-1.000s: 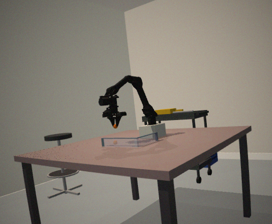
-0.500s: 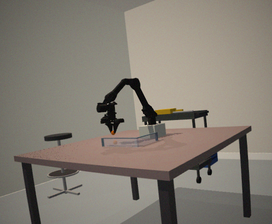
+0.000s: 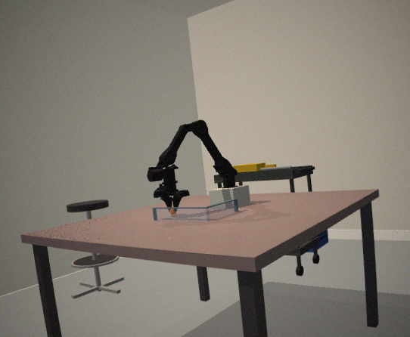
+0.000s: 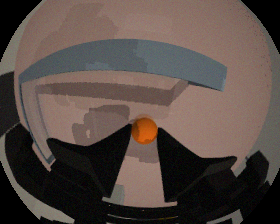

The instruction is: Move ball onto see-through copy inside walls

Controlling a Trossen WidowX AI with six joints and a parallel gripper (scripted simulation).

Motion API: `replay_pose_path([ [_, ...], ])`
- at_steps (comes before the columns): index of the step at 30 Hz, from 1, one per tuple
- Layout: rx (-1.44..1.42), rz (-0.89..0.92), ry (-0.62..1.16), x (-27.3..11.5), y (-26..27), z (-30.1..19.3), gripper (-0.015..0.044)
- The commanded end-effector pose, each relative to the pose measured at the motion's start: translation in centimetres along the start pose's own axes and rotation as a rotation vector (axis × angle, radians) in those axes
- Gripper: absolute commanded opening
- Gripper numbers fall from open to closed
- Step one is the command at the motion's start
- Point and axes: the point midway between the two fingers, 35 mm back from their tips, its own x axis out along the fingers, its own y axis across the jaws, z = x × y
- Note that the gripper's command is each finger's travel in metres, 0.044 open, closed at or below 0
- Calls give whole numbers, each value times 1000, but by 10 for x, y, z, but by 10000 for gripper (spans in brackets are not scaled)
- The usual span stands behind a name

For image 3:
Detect low clear corner walls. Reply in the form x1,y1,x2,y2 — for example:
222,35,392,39
153,200,238,222

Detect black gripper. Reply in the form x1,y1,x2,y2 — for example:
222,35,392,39
160,179,189,207

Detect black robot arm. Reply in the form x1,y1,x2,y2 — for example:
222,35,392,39
147,120,238,198

